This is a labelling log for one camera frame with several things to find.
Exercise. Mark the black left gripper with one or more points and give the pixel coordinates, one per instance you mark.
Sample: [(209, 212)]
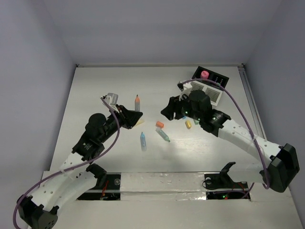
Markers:
[(128, 118)]

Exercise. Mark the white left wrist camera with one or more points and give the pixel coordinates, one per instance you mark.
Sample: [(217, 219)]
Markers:
[(110, 100)]

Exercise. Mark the blue pencil-shaped highlighter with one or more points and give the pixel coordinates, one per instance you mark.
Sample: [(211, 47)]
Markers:
[(143, 142)]

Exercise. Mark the yellow small eraser cap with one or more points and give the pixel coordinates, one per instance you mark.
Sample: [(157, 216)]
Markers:
[(188, 124)]

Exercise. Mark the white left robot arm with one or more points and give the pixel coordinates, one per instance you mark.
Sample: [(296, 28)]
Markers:
[(41, 205)]

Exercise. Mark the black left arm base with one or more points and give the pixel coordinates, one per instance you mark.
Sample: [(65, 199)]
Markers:
[(109, 191)]

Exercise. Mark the white front platform board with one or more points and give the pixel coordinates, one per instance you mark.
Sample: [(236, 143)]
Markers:
[(178, 201)]

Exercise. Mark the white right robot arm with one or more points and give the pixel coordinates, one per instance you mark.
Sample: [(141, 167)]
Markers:
[(280, 162)]

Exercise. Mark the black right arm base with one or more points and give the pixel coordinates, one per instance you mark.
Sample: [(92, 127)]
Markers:
[(220, 186)]

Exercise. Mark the yellow pencil-shaped highlighter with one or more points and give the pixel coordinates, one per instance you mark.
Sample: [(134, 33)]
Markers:
[(139, 122)]

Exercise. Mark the white black desk organizer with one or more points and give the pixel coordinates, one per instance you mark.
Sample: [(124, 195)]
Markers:
[(210, 89)]

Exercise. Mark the orange small eraser cap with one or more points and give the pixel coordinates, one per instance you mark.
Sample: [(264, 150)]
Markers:
[(159, 124)]

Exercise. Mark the green pencil-shaped highlighter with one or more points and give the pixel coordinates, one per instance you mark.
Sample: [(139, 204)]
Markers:
[(163, 134)]

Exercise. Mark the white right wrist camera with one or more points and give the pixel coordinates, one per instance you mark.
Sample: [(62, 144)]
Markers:
[(185, 89)]

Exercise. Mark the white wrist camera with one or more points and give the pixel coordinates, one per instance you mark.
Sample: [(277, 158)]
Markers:
[(110, 100), (185, 89)]

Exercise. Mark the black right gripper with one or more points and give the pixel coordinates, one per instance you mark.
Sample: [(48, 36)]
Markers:
[(173, 107)]

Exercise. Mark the grey pencil-shaped pen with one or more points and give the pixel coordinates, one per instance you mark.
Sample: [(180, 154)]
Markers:
[(137, 104)]

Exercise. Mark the pink tape roll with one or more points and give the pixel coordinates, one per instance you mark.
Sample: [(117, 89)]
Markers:
[(204, 74)]

